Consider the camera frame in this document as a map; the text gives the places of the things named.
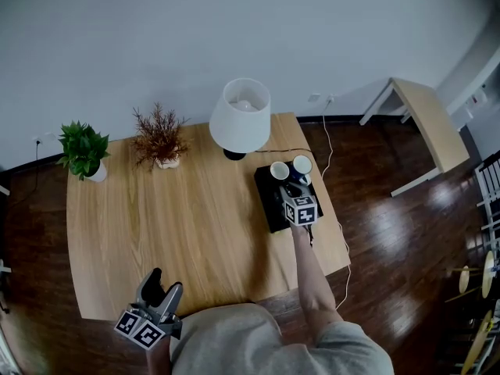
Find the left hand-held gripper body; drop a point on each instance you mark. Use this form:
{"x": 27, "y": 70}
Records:
{"x": 145, "y": 328}

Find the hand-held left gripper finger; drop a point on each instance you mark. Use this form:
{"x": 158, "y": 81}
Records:
{"x": 173, "y": 297}
{"x": 152, "y": 285}

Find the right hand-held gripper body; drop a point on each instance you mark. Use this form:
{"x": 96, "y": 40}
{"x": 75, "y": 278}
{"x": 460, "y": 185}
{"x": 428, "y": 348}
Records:
{"x": 301, "y": 208}

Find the blue cup white inside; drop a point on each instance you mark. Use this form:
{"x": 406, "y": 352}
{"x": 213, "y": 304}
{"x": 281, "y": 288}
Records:
{"x": 302, "y": 166}

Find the person's right forearm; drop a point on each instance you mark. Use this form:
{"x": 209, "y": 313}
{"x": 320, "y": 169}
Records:
{"x": 312, "y": 279}

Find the person's left forearm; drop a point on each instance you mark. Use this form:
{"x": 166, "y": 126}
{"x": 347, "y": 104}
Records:
{"x": 156, "y": 359}

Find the black tray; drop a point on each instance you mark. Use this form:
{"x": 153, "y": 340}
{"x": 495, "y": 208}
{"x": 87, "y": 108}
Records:
{"x": 269, "y": 205}

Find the person's grey shirt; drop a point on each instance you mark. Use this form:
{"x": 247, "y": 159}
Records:
{"x": 242, "y": 342}

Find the white shade table lamp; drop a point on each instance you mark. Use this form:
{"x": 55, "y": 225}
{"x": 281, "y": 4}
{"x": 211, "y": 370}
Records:
{"x": 240, "y": 115}

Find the brown plant in pale pot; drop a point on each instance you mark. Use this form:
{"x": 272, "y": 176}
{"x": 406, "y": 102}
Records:
{"x": 159, "y": 137}

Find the wooden side table white legs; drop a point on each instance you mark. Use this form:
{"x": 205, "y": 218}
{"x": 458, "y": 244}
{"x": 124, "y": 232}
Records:
{"x": 429, "y": 123}

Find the green plant in white pot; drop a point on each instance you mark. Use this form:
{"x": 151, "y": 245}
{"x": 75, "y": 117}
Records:
{"x": 83, "y": 151}

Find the round wooden stool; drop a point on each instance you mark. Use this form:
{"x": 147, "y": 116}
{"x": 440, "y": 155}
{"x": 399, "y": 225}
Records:
{"x": 488, "y": 273}
{"x": 479, "y": 342}
{"x": 465, "y": 279}

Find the white slatted chair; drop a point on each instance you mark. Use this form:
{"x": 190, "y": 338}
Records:
{"x": 489, "y": 201}

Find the white wall socket with plug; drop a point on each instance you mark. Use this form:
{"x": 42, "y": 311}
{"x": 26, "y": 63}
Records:
{"x": 39, "y": 140}

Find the white wall box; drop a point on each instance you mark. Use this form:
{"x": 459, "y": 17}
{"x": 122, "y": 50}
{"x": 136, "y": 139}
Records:
{"x": 478, "y": 99}

